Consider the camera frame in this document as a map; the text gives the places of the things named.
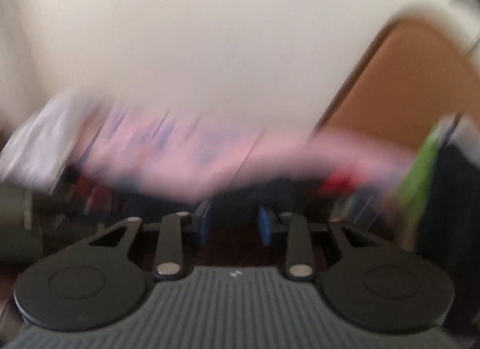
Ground pink tree-print bed sheet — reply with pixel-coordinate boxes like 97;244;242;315
71;107;415;202

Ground white crumpled cloth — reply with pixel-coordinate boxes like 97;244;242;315
1;88;101;193

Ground brown wooden headboard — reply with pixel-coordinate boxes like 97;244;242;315
316;16;479;150

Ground pile of black green clothes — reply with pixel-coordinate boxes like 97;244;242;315
395;114;479;272

